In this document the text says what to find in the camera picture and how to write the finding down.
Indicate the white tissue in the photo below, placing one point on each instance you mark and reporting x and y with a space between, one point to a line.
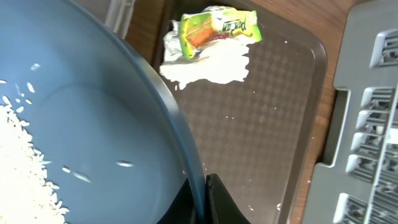
219 61

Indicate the clear plastic bin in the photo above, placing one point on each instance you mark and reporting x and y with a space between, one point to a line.
114 14

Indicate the white rice pile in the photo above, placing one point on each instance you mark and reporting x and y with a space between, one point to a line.
21 174

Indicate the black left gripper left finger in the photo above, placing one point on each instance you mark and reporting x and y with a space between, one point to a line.
182 210

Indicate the dark blue plate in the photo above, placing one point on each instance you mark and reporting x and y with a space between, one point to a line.
164 153

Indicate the green yellow snack wrapper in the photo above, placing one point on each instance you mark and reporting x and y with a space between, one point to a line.
215 23

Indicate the grey dishwasher rack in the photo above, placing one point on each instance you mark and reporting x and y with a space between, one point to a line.
356 182

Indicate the brown serving tray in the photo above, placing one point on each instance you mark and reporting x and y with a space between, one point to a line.
254 134

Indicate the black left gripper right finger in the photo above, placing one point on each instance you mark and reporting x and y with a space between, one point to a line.
220 207

